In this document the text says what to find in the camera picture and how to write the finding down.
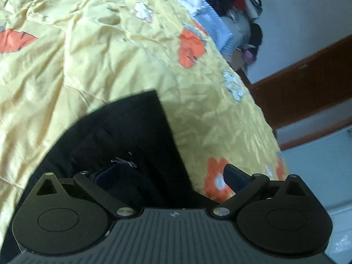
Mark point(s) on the white wardrobe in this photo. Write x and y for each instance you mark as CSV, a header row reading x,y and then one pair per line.
x,y
325,166

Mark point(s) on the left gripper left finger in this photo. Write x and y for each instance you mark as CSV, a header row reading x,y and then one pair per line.
x,y
113,188

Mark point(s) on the yellow floral bed quilt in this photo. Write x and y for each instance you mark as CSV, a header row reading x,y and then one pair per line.
x,y
62,59

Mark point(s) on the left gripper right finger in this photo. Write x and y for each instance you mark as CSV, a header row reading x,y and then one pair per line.
x,y
244,186

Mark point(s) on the pile of clothes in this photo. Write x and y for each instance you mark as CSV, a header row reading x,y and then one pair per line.
x,y
240,19

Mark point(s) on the black pants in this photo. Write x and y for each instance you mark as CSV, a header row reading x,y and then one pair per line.
x,y
54,217

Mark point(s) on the brown wooden door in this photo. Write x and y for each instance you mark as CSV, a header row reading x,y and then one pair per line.
x,y
309,99

